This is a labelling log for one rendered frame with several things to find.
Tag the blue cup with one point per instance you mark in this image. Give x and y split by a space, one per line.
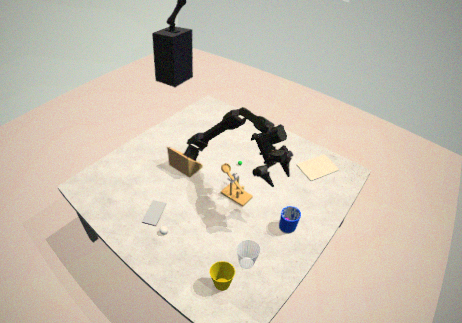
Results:
289 226

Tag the olive yellow cup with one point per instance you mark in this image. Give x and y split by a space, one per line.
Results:
222 274

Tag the white ball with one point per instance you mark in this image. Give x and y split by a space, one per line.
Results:
163 230

